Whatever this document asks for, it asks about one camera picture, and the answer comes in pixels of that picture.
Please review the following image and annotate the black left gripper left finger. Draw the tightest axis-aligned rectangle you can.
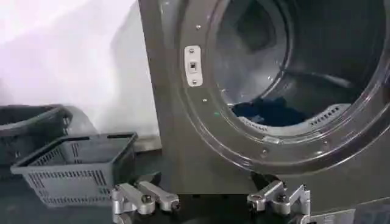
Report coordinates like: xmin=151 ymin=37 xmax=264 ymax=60
xmin=111 ymin=180 xmax=181 ymax=224

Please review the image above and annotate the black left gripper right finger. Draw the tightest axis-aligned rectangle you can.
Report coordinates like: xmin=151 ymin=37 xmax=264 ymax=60
xmin=246 ymin=180 xmax=311 ymax=224

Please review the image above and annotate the dark plastic laundry basket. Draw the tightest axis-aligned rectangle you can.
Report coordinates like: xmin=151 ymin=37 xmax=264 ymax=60
xmin=0 ymin=104 xmax=74 ymax=167

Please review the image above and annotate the dark blue garment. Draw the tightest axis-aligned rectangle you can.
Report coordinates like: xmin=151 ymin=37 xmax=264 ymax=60
xmin=231 ymin=96 xmax=308 ymax=127

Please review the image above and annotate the grey plastic laundry basket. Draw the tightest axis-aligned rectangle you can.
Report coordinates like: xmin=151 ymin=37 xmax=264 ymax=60
xmin=10 ymin=131 xmax=138 ymax=208

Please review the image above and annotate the grey dryer machine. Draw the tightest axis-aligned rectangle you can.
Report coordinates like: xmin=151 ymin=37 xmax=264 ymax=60
xmin=137 ymin=0 xmax=390 ymax=214

